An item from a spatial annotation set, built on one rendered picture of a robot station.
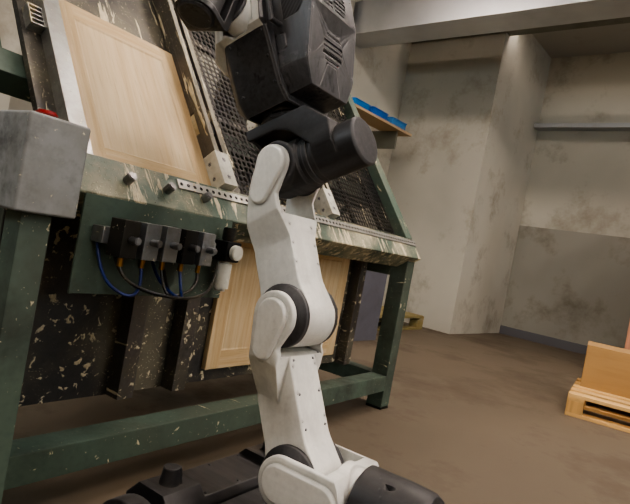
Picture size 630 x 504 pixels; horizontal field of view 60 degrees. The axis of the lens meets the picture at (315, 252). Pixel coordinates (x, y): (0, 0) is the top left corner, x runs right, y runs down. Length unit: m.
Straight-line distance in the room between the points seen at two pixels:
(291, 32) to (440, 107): 6.26
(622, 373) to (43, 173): 3.89
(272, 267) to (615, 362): 3.38
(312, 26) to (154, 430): 1.19
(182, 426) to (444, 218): 5.67
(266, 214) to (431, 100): 6.46
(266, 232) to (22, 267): 0.50
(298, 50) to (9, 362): 0.87
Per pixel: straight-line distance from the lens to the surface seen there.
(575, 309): 8.12
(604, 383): 4.35
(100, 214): 1.40
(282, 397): 1.24
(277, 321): 1.18
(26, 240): 1.14
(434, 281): 7.05
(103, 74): 1.75
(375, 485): 1.17
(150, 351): 1.95
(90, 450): 1.62
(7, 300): 1.15
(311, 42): 1.29
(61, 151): 1.12
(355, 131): 1.20
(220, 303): 2.08
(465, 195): 7.02
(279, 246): 1.25
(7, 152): 1.14
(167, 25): 2.15
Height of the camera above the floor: 0.79
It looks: 1 degrees down
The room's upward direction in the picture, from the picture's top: 10 degrees clockwise
